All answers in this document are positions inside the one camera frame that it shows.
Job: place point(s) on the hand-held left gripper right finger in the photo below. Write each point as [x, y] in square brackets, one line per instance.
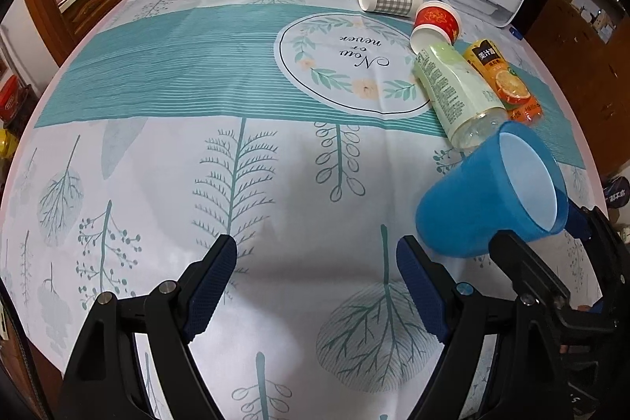
[422, 289]

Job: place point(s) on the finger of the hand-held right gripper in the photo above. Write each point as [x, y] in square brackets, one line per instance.
[534, 270]
[608, 248]

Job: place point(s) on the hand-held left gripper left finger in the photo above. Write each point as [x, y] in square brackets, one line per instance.
[212, 289]

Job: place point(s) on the blue plastic cup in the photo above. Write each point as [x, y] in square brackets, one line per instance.
[472, 208]

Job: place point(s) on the red paper cup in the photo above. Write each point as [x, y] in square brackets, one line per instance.
[438, 22]

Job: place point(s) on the leaf-printed teal tablecloth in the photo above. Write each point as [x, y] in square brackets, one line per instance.
[197, 115]

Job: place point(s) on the wooden shelf unit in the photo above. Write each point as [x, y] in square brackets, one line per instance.
[590, 56]

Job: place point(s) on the orange juice bottle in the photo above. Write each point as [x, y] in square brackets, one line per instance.
[504, 78]

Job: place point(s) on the pale green plastic bottle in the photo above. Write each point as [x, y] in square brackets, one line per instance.
[450, 90]

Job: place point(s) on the small blue object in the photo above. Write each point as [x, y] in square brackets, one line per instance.
[516, 32]

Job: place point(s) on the yellow object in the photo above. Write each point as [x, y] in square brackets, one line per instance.
[7, 143]

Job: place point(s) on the red box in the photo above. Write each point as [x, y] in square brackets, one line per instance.
[12, 97]

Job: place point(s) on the wooden kitchen cabinet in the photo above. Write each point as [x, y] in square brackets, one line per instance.
[93, 2]

